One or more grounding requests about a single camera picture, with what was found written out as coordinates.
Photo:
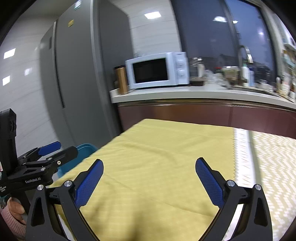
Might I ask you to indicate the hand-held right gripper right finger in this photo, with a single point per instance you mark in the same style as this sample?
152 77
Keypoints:
209 183

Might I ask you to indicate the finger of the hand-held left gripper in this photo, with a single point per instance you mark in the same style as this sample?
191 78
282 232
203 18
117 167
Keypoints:
49 146
68 153

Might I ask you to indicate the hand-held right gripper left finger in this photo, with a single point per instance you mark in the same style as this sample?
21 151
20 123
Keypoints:
89 183

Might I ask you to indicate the teal trash bin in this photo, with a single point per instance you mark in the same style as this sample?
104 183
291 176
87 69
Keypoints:
85 150

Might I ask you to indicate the person's left hand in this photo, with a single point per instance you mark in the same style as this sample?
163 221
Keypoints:
15 207

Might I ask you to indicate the yellow patterned tablecloth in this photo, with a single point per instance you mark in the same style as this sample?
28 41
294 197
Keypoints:
161 150

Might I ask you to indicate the maroon lower cabinets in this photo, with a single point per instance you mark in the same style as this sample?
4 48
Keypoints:
185 115

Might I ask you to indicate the grey refrigerator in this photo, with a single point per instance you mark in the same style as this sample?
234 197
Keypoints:
92 69

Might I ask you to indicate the bronze travel tumbler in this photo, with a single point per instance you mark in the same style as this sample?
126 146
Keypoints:
121 81

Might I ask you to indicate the white kitchen countertop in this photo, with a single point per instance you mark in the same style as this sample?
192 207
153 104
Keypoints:
173 92

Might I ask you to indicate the dark brown bowl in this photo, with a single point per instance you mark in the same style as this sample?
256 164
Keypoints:
198 81

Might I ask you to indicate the clear plastic bag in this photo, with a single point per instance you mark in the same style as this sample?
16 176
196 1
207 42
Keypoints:
212 77

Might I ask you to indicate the pot covered with plastic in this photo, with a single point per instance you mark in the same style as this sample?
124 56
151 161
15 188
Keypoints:
230 75

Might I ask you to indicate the white soap bottle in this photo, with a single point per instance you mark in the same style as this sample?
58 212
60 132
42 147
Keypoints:
245 76

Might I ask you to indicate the blue and white bottle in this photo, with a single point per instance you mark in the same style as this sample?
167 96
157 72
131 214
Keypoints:
251 78

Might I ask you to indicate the glass jar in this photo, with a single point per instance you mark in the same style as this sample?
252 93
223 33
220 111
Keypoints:
196 69

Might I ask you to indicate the white microwave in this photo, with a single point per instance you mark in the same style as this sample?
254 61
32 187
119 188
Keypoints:
148 70

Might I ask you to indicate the steel kitchen faucet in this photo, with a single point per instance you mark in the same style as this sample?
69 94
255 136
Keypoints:
241 60

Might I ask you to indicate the dark kitchen window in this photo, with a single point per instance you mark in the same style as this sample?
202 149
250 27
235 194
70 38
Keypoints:
208 34

